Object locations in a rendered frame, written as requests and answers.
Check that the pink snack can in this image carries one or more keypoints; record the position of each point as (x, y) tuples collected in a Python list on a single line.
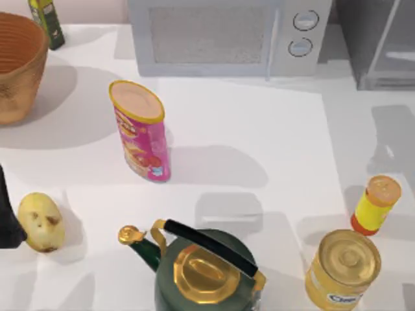
[(142, 136)]

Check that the green and gold kettle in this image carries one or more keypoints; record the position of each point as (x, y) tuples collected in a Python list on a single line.
[(201, 272)]

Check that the pale microwave oven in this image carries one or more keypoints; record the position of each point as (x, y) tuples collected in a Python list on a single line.
[(207, 39)]

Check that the round microwave knob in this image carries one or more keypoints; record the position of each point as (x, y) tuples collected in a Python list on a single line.
[(300, 47), (305, 19)]

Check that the yellow and orange bottle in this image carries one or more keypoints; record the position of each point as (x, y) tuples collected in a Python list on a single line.
[(374, 205)]

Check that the yellow tin can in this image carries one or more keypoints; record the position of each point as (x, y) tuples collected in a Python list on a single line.
[(342, 272)]

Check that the yellow potato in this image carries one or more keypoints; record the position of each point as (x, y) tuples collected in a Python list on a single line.
[(40, 222)]

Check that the dark green bottle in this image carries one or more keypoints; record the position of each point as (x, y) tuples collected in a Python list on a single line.
[(50, 22)]

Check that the brown woven basket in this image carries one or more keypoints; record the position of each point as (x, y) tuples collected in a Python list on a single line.
[(16, 71)]

